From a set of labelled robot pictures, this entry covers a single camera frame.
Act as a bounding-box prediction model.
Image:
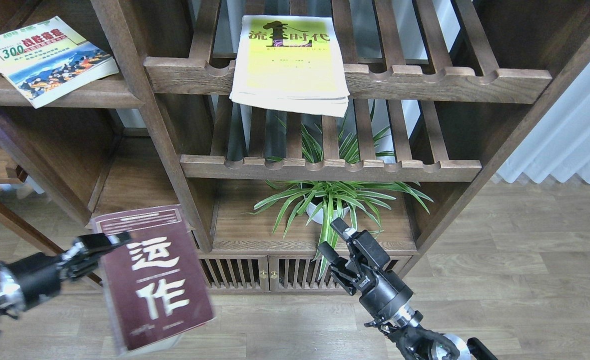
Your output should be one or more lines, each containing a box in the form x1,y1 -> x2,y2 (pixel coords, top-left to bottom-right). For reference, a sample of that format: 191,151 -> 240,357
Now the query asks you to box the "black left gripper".
0,231 -> 132,318

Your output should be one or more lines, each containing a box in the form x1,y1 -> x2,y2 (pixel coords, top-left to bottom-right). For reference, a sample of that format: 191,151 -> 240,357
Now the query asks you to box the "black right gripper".
318,218 -> 415,326

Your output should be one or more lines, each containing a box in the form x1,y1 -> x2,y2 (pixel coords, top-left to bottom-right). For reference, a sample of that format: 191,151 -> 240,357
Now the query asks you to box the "maroon cover book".
90,204 -> 215,358

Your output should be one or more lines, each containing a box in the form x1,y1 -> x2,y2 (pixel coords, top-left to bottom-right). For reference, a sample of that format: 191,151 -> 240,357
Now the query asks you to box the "white blue illustrated book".
0,16 -> 119,109

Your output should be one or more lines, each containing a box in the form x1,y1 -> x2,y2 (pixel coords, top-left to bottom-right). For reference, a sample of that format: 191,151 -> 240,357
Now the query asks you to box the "yellow green cover book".
229,14 -> 350,117

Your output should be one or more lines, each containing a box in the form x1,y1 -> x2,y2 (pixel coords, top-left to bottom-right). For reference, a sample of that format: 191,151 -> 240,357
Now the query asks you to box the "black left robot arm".
0,231 -> 132,319

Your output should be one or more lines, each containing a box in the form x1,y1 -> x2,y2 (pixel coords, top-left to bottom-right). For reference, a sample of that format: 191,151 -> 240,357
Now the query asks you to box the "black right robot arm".
319,218 -> 495,360

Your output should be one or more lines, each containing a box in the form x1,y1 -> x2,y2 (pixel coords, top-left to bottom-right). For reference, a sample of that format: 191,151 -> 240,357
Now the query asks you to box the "green spider plant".
244,100 -> 434,276

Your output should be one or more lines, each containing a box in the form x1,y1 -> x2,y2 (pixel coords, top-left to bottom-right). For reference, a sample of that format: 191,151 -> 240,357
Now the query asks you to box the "white plant pot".
306,197 -> 350,224

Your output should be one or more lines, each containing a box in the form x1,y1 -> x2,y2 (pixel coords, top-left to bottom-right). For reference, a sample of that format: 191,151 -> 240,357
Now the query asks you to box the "dark wooden bookshelf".
0,0 -> 590,292

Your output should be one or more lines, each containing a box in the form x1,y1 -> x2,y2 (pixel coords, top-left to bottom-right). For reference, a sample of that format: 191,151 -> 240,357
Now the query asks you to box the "white pleated curtain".
493,63 -> 590,184

